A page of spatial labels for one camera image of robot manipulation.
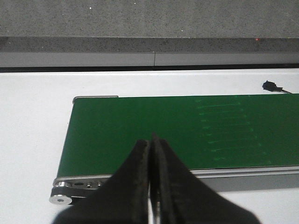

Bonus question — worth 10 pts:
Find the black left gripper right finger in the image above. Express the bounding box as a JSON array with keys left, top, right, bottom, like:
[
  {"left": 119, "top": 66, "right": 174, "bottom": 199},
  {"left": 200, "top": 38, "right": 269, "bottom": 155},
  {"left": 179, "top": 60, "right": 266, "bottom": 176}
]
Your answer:
[{"left": 150, "top": 134, "right": 260, "bottom": 224}]

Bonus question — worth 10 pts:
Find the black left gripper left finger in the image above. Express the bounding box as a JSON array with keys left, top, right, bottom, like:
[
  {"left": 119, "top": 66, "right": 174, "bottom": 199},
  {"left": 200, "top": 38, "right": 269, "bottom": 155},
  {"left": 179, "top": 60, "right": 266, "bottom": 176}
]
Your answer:
[{"left": 53, "top": 140, "right": 150, "bottom": 224}]

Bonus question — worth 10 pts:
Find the metal conveyor roller end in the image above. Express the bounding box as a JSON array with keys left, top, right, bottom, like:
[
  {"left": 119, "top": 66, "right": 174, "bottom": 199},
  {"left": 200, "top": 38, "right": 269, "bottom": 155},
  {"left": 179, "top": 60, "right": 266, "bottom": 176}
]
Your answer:
[{"left": 49, "top": 182, "right": 72, "bottom": 205}]

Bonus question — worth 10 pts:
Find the green conveyor belt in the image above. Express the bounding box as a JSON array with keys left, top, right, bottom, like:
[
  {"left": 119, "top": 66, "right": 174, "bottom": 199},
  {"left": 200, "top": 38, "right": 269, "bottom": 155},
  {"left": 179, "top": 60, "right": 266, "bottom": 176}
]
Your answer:
[{"left": 57, "top": 94, "right": 299, "bottom": 177}]

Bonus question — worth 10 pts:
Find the grey stone counter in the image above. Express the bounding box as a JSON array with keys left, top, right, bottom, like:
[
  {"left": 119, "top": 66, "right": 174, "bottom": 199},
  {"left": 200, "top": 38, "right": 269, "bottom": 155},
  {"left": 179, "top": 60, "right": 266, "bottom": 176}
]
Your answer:
[{"left": 0, "top": 0, "right": 299, "bottom": 70}]

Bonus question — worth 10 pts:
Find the far conveyor end bracket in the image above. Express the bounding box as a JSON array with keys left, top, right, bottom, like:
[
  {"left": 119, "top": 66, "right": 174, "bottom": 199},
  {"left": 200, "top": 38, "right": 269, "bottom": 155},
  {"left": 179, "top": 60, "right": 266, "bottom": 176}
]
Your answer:
[{"left": 72, "top": 95, "right": 119, "bottom": 104}]

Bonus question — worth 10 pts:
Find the aluminium conveyor side rail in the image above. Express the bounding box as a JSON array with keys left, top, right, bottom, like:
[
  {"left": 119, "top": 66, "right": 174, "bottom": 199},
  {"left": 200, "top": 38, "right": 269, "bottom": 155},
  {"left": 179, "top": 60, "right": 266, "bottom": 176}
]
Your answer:
[{"left": 53, "top": 166, "right": 299, "bottom": 192}]

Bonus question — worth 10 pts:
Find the black sensor with cable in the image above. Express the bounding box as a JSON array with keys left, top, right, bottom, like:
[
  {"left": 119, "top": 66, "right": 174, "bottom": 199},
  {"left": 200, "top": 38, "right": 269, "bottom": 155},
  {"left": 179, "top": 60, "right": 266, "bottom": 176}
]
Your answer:
[{"left": 262, "top": 80, "right": 291, "bottom": 94}]

